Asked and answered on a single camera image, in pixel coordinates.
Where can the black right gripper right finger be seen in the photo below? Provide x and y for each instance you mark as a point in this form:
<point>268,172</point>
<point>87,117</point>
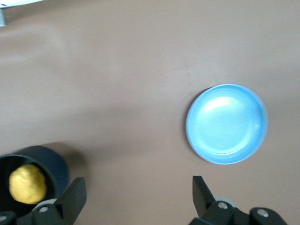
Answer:
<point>204,199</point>

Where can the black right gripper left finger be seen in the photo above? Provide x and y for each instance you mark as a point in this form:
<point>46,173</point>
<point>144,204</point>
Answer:
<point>70,201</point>

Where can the blue round plate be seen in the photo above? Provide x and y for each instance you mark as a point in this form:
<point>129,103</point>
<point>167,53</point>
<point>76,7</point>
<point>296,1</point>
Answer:
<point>227,126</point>

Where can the brown table cloth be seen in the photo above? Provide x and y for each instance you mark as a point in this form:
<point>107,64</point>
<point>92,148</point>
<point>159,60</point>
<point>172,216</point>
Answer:
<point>117,93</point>

